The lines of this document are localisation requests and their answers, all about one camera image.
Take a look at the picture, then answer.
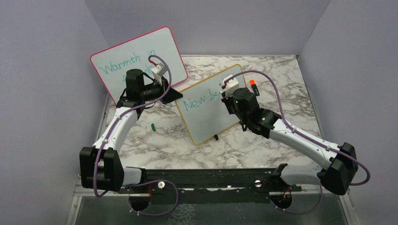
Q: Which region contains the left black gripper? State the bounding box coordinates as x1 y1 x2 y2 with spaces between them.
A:
140 76 183 105

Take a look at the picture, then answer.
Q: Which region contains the yellow framed whiteboard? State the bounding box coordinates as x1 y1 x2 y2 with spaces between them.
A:
176 64 243 145

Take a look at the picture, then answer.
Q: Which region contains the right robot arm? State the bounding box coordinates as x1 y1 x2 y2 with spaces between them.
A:
221 88 358 195

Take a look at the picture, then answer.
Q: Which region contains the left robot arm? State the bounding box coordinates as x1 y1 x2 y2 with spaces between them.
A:
79 65 183 195

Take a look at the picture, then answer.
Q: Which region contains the pink framed whiteboard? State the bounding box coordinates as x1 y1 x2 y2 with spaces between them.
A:
90 26 188 103

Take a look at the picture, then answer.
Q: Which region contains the orange black highlighter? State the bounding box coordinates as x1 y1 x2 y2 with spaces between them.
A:
250 79 260 96

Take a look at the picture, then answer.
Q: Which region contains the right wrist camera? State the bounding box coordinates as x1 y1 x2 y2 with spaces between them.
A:
220 74 239 99

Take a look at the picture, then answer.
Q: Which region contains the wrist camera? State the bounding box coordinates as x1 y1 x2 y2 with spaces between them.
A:
220 74 239 99
150 63 167 83

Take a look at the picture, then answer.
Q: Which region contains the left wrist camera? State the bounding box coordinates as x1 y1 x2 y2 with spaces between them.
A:
150 63 167 83

